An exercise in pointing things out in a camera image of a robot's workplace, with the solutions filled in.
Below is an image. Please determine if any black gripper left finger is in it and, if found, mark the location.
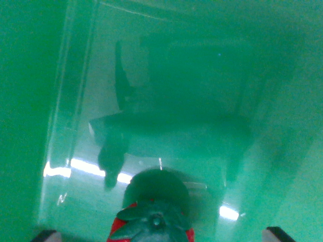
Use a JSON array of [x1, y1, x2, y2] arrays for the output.
[[30, 229, 62, 242]]

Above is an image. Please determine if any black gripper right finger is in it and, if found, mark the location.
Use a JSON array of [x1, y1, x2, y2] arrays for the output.
[[262, 226, 296, 242]]

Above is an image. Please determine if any red toy strawberry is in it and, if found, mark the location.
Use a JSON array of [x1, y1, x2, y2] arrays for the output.
[[106, 198, 195, 242]]

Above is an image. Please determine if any green plastic bin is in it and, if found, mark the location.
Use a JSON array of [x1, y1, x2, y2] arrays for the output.
[[0, 0, 323, 242]]

